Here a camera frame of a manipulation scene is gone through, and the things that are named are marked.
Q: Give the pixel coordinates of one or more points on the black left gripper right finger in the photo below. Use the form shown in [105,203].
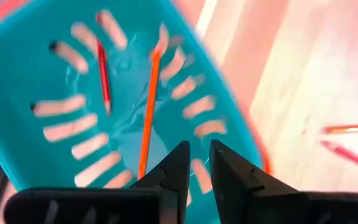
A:
[244,193]

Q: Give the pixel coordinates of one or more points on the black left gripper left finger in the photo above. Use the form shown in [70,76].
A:
[172,193]

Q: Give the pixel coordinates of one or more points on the orange pencil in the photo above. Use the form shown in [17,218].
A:
[353,128]
[149,118]

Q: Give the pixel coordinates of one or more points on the red pencil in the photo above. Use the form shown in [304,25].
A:
[103,77]
[350,157]

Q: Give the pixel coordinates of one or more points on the teal basket with orange rim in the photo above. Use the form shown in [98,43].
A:
[26,93]

